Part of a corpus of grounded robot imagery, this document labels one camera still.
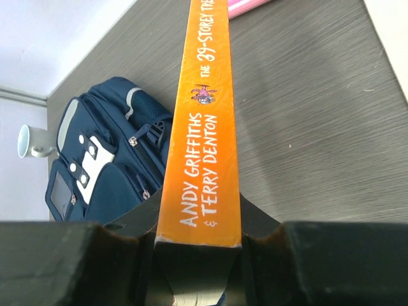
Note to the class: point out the navy blue student backpack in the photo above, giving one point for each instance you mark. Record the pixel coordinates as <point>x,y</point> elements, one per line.
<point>112,145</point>

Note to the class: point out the pink cartoon pencil case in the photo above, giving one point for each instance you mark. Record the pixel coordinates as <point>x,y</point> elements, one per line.
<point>239,7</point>

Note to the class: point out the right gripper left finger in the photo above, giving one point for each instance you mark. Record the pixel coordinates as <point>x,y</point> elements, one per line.
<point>84,263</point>

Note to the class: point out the light blue footed cup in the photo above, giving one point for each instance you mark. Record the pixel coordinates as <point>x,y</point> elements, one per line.
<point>35,142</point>

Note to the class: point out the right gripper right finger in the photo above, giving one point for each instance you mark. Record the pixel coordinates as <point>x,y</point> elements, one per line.
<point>318,263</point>

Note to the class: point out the orange green treehouse book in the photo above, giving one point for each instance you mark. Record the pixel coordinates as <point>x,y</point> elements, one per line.
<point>199,231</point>

